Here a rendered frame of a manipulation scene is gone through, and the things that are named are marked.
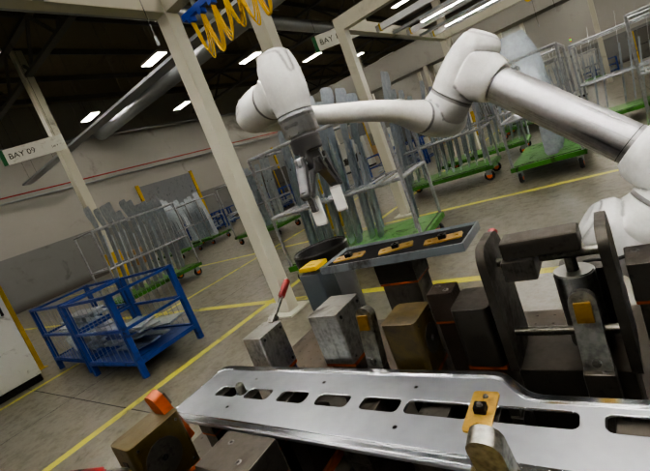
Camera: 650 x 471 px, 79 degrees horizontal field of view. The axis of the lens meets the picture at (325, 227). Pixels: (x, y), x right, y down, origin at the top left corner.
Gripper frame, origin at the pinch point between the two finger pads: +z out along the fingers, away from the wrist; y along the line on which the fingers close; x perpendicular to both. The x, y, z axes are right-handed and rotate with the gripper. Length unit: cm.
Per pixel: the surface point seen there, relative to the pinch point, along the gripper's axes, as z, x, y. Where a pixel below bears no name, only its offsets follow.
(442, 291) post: 18.3, 25.1, 17.6
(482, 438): 18, 35, 55
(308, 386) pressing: 28.4, -4.0, 29.7
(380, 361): 28.1, 10.4, 23.5
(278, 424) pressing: 28.5, -5.1, 40.2
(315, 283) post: 16.8, -11.4, 1.5
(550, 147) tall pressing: 84, 78, -589
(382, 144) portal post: -7, -160, -585
